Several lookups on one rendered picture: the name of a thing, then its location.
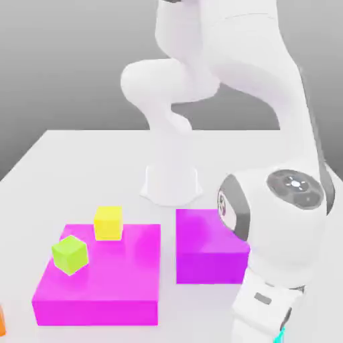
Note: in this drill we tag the large purple box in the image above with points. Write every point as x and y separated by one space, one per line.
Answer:
203 257

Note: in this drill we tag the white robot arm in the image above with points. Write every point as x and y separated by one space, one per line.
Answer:
249 67

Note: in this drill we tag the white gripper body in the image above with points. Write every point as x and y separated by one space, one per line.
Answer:
252 333

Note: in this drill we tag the small lime green cube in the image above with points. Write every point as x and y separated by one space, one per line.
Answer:
70 254

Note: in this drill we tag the small orange cube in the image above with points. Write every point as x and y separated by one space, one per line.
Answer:
2 321

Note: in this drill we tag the small yellow cube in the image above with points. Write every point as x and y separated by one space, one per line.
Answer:
108 223

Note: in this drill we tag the small cyan cube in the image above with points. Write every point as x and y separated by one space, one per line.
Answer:
282 336

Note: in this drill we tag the large magenta box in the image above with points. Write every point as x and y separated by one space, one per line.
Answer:
112 278

